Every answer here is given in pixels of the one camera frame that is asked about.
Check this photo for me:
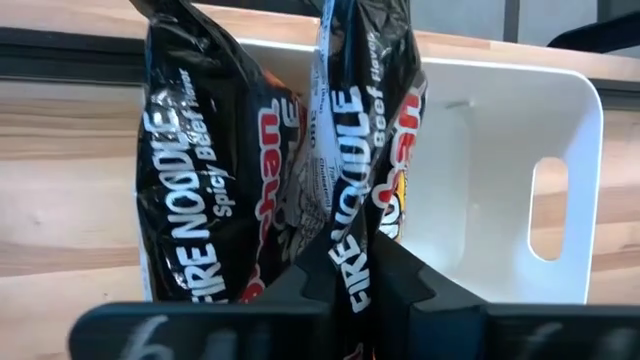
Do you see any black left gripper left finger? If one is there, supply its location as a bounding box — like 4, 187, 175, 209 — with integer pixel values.
67, 232, 337, 360

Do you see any red black noodle packet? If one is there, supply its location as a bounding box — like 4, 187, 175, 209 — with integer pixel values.
308, 0, 430, 360

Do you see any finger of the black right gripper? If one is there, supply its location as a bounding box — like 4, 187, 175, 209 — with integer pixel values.
547, 9, 640, 54

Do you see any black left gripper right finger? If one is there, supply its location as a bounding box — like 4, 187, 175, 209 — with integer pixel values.
372, 230, 640, 360

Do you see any white plastic bin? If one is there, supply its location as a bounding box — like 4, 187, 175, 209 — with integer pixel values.
133, 38, 605, 306

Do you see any black ramen packet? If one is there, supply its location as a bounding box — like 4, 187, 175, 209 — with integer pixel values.
130, 0, 307, 305

